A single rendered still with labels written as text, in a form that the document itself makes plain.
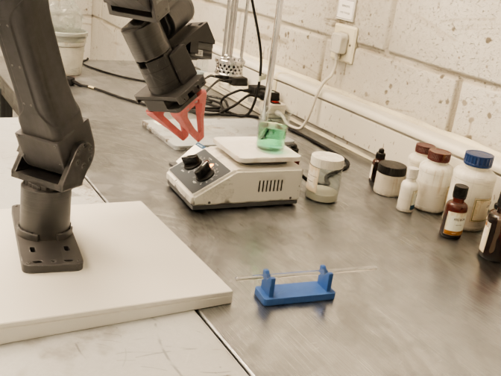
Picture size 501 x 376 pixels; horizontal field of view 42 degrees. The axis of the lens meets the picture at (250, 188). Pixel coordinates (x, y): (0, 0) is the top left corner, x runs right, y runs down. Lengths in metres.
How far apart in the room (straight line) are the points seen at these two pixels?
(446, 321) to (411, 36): 0.74
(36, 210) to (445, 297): 0.54
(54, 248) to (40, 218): 0.04
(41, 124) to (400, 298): 0.50
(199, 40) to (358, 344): 0.52
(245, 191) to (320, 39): 0.72
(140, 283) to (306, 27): 1.10
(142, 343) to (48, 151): 0.27
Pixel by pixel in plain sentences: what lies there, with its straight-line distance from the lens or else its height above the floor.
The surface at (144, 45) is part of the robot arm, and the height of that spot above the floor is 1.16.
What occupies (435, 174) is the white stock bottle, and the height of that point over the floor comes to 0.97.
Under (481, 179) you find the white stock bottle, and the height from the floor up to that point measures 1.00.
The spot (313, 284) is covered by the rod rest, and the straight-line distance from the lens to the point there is 0.85.
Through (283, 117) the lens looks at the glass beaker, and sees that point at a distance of 1.08.
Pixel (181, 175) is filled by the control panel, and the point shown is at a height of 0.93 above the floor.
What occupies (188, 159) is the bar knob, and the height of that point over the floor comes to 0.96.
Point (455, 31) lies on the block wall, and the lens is 1.36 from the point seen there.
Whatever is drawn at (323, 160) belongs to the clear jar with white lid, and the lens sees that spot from 1.13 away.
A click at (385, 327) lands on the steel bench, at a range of 0.81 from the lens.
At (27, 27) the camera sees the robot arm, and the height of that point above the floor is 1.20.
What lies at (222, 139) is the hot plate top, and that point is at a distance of 1.14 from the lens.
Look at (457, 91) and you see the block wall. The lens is 1.36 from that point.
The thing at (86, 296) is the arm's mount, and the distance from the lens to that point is 0.75.
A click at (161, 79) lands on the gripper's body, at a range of 0.97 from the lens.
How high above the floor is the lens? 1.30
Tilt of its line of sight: 20 degrees down
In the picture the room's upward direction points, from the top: 7 degrees clockwise
